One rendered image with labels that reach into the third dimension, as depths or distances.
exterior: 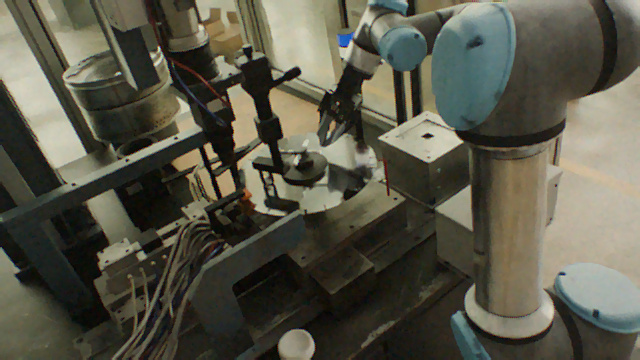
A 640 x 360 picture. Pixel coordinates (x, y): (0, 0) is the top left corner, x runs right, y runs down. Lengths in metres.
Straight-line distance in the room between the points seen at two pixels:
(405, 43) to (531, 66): 0.39
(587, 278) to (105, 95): 1.29
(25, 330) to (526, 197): 1.14
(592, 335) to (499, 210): 0.27
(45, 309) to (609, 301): 1.19
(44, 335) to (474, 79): 1.10
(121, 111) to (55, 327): 0.64
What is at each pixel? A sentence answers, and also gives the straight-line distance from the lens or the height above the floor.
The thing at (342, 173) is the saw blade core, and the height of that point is 0.95.
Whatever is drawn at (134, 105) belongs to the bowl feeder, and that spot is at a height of 1.00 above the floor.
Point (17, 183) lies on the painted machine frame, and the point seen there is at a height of 1.00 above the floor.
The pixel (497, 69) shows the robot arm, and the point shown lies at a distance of 0.47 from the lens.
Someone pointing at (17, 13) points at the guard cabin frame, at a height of 1.27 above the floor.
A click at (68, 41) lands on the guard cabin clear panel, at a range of 1.93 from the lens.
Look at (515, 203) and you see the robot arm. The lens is 0.57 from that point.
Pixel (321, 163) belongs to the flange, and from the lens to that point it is 1.07.
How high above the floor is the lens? 1.55
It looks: 35 degrees down
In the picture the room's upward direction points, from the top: 12 degrees counter-clockwise
